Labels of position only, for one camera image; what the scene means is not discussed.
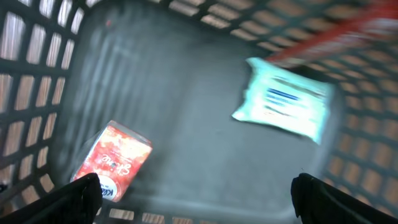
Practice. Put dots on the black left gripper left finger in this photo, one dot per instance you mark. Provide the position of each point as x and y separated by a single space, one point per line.
76 202

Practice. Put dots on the small red tissue box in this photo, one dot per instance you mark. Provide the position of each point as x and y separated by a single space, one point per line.
116 156

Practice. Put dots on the grey plastic mesh basket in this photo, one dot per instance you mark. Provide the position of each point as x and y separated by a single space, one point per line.
174 72

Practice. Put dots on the mint wet wipes pack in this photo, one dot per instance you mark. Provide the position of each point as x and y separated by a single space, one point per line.
280 98

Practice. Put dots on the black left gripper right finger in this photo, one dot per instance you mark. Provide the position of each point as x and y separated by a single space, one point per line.
316 202

